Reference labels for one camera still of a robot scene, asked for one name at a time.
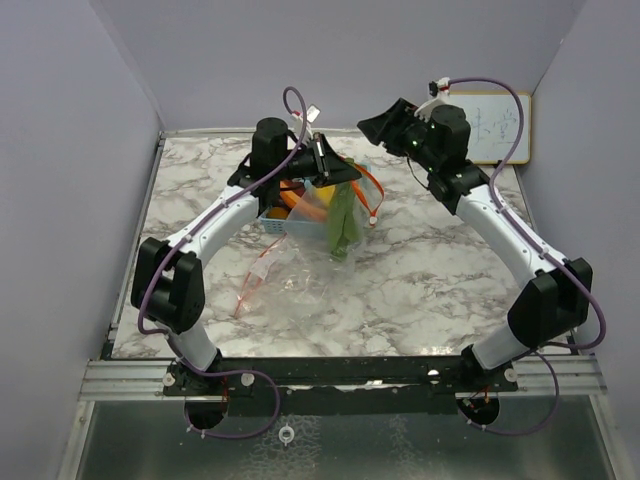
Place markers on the light blue plastic basket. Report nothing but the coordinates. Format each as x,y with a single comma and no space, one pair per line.
369,198

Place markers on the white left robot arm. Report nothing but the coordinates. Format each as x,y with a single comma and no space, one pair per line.
168,283

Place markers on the aluminium front frame rail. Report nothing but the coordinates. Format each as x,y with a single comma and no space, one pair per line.
149,380

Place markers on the yellow banana bunch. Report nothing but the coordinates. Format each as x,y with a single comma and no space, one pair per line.
319,197

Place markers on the clear zip bag orange zipper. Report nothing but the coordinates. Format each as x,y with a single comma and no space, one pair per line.
326,226

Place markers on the small whiteboard wooden frame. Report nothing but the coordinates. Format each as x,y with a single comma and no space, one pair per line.
494,121

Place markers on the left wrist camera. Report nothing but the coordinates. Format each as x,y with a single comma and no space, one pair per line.
312,113

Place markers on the brown kiwi fruit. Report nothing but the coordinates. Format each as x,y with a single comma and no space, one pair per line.
278,213

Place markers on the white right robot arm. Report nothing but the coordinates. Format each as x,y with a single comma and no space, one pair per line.
553,298

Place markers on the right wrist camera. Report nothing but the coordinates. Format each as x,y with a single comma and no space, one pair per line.
439,88

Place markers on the orange papaya slice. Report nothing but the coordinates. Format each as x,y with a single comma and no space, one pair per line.
291,195

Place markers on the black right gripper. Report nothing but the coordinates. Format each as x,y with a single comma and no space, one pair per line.
390,126

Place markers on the clear zip bag red zipper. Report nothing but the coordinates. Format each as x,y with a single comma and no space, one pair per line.
292,278

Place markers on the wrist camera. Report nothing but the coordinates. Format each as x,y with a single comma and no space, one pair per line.
312,113
439,88

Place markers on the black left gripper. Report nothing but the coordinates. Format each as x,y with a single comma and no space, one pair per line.
329,167

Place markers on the green leaf vegetable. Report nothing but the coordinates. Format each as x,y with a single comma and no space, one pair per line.
343,231

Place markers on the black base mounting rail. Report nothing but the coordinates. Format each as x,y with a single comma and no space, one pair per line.
252,384

